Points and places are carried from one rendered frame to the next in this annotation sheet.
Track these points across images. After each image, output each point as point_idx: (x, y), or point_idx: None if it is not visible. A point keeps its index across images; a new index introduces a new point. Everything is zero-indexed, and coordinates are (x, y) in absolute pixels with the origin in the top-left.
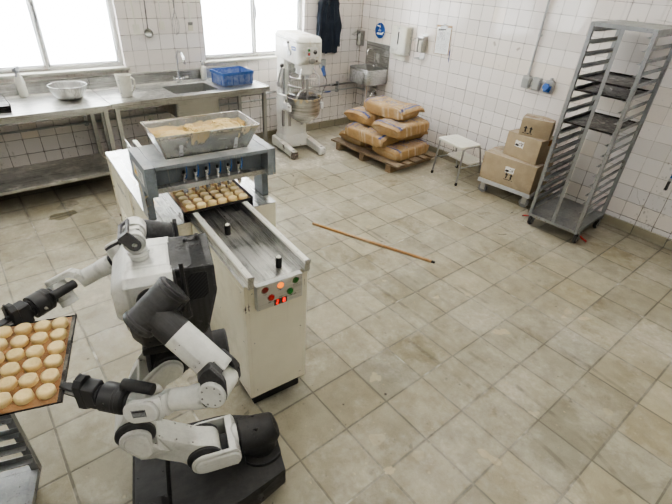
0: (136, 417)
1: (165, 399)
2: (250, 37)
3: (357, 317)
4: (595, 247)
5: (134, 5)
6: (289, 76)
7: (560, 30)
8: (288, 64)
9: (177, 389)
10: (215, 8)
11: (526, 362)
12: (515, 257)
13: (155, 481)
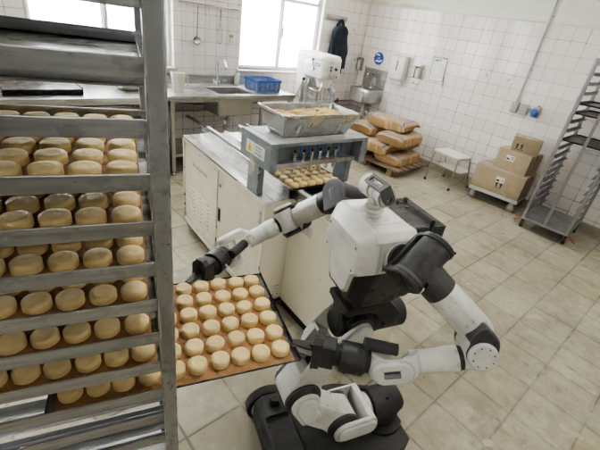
0: (388, 379)
1: (418, 361)
2: (275, 54)
3: (407, 297)
4: (580, 248)
5: (188, 15)
6: (307, 88)
7: (549, 66)
8: (309, 79)
9: (426, 350)
10: (251, 26)
11: (566, 345)
12: (520, 253)
13: (293, 448)
